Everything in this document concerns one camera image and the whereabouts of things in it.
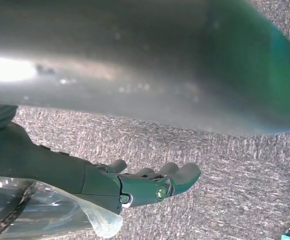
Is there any clear plastic cable cover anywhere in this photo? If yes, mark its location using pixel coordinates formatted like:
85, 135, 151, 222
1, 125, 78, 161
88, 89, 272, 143
0, 176, 124, 240

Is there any black braided cable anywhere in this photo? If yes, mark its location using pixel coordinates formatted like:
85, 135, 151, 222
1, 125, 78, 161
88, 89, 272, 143
0, 183, 36, 240

